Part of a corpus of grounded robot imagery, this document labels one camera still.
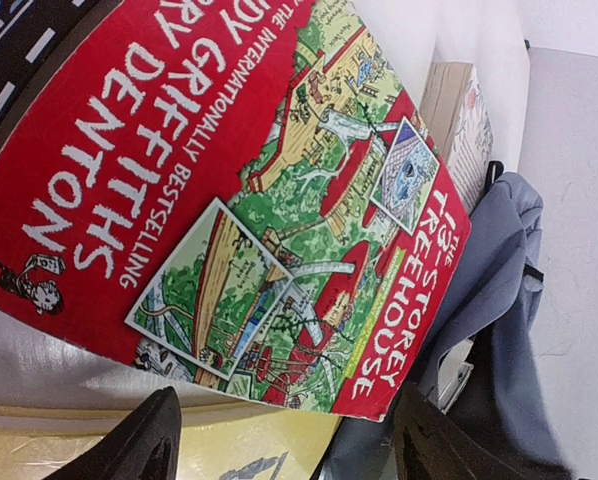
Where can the blue grey backpack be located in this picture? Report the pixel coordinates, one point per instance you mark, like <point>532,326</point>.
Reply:
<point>476,365</point>

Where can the patterned patchwork placemat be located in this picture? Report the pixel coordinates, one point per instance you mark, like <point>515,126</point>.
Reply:
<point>29,30</point>

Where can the yellow book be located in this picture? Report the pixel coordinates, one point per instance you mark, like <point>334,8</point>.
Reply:
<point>223,441</point>

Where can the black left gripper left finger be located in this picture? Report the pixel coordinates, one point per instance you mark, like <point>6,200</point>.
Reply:
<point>145,445</point>

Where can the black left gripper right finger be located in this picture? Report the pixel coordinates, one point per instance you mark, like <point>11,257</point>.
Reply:
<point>429,445</point>

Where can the red floral book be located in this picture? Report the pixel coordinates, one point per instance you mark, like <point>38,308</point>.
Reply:
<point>236,194</point>

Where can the white floral notebook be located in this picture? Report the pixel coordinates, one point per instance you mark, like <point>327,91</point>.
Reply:
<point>455,111</point>

